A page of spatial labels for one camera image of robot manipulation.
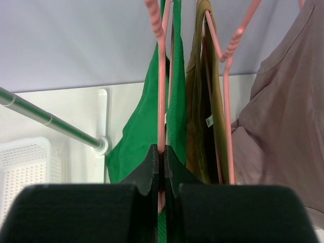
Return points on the brown tank top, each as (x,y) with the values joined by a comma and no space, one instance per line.
(206,148)

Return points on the green tank top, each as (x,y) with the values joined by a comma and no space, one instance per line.
(140,131)

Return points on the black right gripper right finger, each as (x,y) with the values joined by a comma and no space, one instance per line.
(197,212)

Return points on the white perforated plastic basket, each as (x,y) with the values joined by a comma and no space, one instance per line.
(27,161)

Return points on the mauve tank top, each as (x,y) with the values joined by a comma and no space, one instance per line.
(278,136)

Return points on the pink wire hanger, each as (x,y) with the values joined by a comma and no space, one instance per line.
(159,24)

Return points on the silver and white clothes rack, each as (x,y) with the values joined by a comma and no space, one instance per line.
(13,102)

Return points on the pink hanger under brown top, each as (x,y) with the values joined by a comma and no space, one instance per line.
(227,58)

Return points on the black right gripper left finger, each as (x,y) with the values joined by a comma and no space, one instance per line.
(116,212)

